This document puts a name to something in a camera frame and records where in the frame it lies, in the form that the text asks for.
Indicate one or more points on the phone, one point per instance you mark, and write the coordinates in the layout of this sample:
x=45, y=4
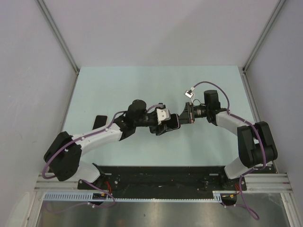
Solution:
x=100, y=121
x=172, y=123

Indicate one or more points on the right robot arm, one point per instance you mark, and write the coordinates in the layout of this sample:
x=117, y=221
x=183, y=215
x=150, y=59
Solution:
x=256, y=146

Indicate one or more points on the phone in pink case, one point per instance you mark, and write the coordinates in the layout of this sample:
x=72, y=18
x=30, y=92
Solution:
x=100, y=121

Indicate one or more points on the right side aluminium rail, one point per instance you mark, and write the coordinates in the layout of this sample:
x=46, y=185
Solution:
x=249, y=94

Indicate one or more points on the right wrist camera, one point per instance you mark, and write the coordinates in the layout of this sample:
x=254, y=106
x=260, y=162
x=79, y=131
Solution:
x=189, y=94

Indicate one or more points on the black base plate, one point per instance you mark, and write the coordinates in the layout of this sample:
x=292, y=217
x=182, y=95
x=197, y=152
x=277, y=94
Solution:
x=166, y=182

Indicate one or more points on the left aluminium corner post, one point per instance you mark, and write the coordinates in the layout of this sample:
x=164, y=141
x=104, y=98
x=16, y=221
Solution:
x=57, y=34

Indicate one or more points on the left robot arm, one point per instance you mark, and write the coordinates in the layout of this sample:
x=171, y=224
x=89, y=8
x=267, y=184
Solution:
x=63, y=157

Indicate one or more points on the right aluminium corner post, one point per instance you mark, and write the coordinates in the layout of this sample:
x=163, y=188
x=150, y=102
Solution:
x=264, y=34

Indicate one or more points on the aluminium corner post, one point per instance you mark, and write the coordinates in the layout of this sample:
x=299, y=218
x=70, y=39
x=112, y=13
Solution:
x=57, y=34
x=264, y=34

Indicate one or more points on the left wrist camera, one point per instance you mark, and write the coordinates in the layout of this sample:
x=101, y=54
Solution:
x=162, y=115

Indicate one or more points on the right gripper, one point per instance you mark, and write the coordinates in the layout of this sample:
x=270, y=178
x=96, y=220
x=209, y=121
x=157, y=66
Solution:
x=188, y=116

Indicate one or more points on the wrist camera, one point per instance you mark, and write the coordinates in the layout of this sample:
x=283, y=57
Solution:
x=189, y=94
x=162, y=115

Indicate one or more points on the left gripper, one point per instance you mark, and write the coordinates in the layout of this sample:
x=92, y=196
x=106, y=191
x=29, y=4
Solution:
x=158, y=130

